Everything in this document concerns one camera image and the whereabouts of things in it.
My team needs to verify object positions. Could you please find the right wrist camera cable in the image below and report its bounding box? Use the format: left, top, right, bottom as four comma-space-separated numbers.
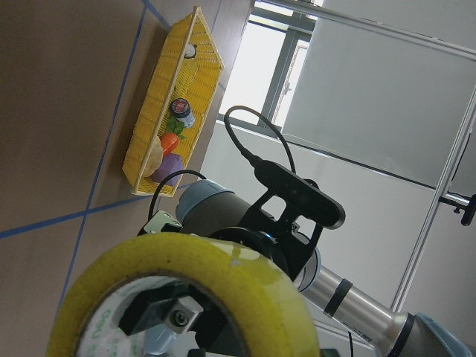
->
224, 105, 298, 176

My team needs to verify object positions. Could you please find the purple sponge block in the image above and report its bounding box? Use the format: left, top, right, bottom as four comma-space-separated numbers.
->
150, 153, 184, 184

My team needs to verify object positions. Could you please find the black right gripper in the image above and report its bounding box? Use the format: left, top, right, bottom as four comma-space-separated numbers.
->
118, 208, 323, 350

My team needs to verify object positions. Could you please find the croissant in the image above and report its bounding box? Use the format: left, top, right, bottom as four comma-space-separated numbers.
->
143, 137, 163, 177

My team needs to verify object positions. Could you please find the yellow plastic basket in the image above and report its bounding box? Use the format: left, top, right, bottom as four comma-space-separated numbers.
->
122, 6, 224, 196

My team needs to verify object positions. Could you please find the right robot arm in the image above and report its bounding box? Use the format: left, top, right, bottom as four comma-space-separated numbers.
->
119, 179, 475, 356

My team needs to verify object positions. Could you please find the panda figurine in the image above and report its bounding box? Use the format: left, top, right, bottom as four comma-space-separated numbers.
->
184, 43, 197, 60

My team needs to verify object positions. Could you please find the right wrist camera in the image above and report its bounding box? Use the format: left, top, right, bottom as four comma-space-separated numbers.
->
254, 160, 346, 229

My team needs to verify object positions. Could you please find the yellow tape roll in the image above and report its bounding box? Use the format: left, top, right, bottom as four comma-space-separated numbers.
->
45, 232, 320, 356

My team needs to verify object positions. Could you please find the toy carrot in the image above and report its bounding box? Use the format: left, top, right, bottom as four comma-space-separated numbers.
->
160, 118, 185, 156

